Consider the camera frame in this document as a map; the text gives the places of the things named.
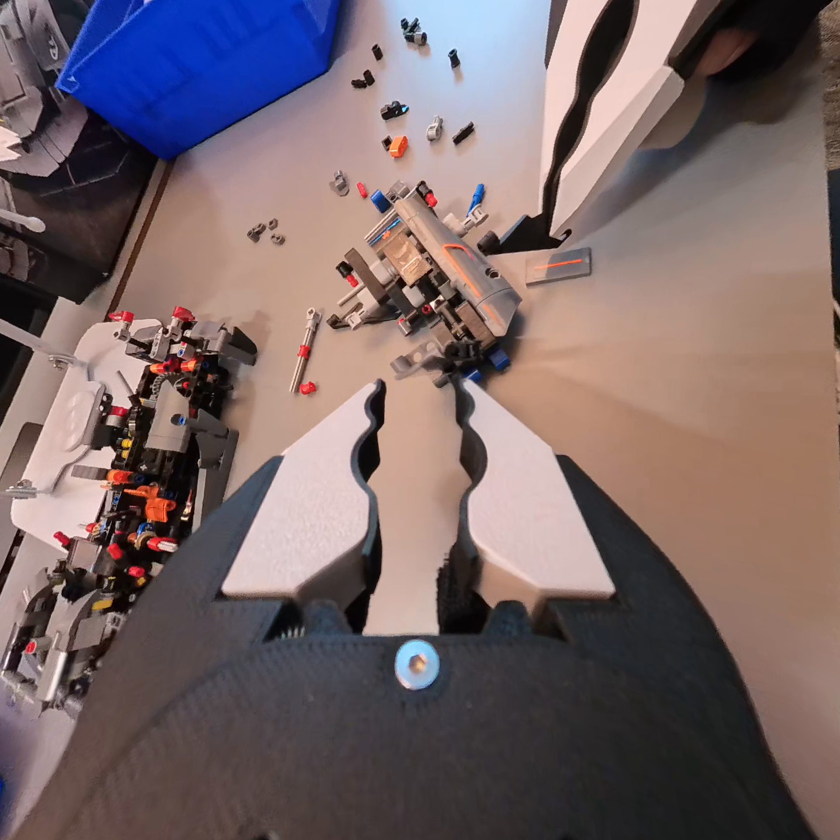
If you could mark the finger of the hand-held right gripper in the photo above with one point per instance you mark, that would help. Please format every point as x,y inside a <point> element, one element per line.
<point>561,65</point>
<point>630,118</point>

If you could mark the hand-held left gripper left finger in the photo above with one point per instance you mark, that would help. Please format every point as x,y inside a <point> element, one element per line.
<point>308,518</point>

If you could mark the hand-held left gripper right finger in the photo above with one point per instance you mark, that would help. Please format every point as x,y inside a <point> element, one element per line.
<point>531,525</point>

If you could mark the small black lego panel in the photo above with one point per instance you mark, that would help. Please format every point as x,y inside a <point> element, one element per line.
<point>518,236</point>

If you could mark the lego car chassis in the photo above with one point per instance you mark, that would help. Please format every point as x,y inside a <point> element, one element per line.
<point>164,420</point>

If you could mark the grey lego assembly orange stripe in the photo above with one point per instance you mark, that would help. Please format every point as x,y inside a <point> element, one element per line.
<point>446,256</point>

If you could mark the black lego tile red stripe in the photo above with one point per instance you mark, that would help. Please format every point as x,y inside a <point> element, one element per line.
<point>558,267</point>

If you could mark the grey lego axle red bushes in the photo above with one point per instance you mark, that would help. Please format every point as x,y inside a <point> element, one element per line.
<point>305,348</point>

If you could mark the scattered small lego pieces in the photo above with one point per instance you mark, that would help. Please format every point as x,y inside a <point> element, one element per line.
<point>398,145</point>

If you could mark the light grey lego connector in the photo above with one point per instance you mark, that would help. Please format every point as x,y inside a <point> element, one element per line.
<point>459,220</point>

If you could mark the dark lego box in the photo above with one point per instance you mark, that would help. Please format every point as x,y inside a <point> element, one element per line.
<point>65,170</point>

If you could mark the person's right hand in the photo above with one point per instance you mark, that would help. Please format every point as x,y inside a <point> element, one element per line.
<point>732,52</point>

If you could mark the white stand base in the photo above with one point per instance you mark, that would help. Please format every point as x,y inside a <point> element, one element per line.
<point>39,518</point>

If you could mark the blue plastic bin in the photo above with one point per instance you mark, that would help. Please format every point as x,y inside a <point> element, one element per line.
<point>197,72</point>

